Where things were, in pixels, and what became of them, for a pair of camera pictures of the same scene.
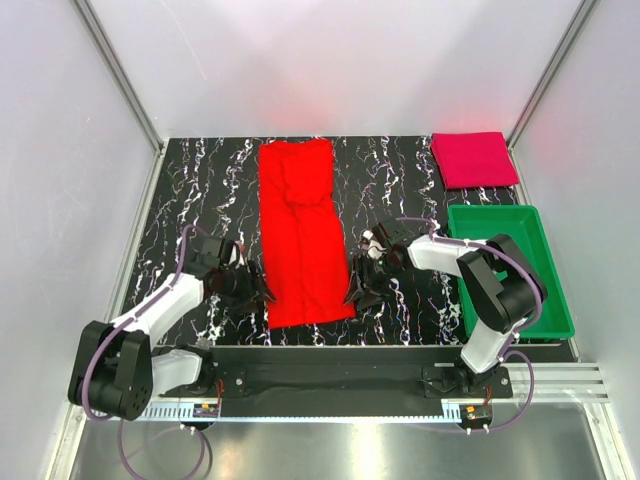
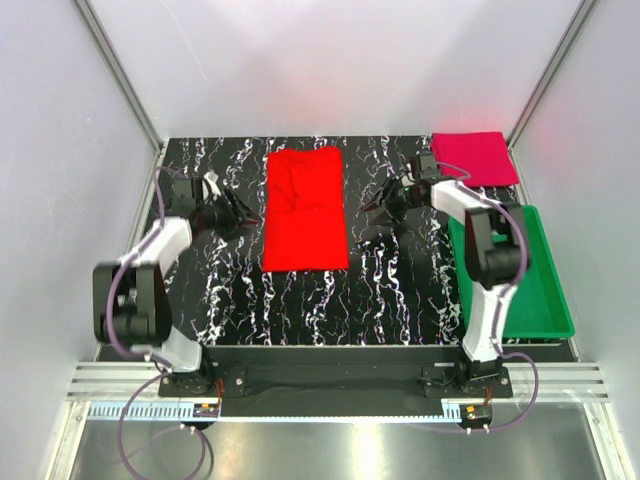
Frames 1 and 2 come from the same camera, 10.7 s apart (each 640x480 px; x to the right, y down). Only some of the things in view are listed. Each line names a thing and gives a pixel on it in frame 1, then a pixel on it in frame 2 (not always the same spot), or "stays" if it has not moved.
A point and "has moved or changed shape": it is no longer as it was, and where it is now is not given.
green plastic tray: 522,225 stays
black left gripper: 254,289 to 233,220
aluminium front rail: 560,381 stays
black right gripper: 375,291 to 387,218
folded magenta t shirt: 475,159 stays
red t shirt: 306,252 has moved or changed shape
